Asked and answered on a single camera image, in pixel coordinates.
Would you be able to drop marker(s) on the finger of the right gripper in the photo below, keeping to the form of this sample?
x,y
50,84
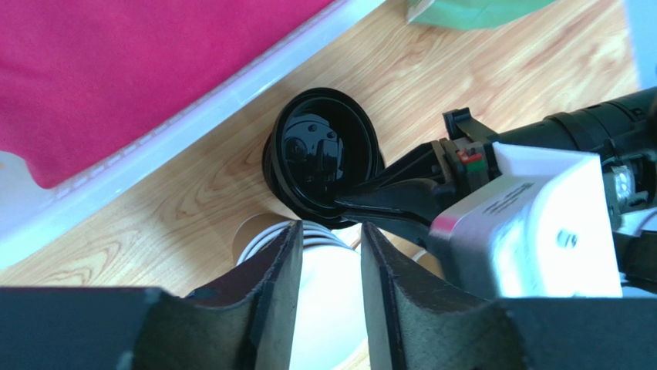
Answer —
x,y
421,162
406,208

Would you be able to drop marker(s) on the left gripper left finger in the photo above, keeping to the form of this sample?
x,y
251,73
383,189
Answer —
x,y
244,319

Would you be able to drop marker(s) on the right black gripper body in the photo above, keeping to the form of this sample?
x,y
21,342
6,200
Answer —
x,y
469,155

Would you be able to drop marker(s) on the stack of paper cups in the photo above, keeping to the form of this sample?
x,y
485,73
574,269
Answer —
x,y
330,326

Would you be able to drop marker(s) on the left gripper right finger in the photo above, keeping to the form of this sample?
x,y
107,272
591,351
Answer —
x,y
416,320

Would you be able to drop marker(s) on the white plastic basket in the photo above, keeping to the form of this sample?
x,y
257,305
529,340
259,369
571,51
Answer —
x,y
32,217

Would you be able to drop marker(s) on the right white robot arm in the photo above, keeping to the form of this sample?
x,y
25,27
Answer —
x,y
621,131

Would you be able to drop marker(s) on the stack of black lids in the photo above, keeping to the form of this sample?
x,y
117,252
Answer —
x,y
322,144

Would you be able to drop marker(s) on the green paper gift bag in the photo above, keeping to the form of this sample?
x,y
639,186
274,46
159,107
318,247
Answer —
x,y
466,15

